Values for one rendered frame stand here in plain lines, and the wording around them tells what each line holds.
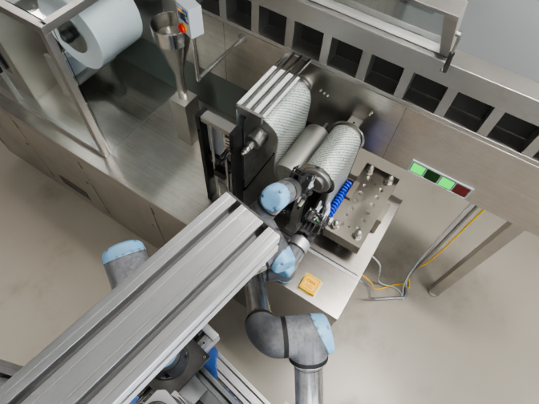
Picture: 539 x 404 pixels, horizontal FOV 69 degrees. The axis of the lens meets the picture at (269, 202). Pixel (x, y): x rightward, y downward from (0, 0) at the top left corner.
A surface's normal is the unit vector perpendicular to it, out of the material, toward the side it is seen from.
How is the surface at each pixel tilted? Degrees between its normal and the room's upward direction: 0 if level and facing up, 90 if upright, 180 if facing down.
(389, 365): 0
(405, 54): 90
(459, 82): 90
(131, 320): 0
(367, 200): 0
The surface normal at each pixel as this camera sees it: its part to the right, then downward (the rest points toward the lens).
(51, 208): 0.05, -0.51
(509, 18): -0.66, 0.62
